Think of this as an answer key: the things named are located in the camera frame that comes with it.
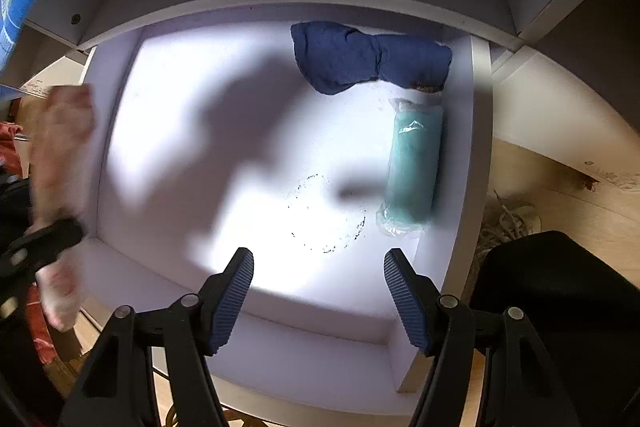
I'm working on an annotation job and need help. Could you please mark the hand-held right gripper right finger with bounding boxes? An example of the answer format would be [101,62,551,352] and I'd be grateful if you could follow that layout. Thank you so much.
[382,248,581,427]

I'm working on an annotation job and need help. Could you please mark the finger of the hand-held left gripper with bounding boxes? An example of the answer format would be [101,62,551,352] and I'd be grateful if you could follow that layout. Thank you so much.
[0,217,86,323]

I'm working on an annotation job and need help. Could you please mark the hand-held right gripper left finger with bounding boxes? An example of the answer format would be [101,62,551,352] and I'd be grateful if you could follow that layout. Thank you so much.
[57,247,256,427]

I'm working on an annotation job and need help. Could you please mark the beige cloth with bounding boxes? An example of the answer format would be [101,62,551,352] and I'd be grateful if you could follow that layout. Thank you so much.
[27,84,98,333]

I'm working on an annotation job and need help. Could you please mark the white drawer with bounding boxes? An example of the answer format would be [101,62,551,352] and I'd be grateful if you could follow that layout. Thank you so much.
[75,0,496,420]

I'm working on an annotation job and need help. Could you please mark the navy blue cloth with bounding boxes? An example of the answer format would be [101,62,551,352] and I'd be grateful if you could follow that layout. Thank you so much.
[290,21,453,96]

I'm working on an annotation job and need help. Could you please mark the red patterned cloth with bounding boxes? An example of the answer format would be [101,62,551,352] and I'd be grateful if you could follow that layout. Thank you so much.
[0,122,23,180]

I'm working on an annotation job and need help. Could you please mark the teal cloth in clear wrap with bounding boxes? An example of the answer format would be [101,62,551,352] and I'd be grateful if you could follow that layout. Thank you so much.
[375,98,446,239]

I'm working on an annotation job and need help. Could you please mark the black chair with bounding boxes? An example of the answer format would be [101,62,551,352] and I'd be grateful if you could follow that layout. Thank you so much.
[470,231,640,427]

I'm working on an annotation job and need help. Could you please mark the white cord bundle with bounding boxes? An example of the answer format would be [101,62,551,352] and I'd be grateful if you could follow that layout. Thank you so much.
[475,189,543,258]

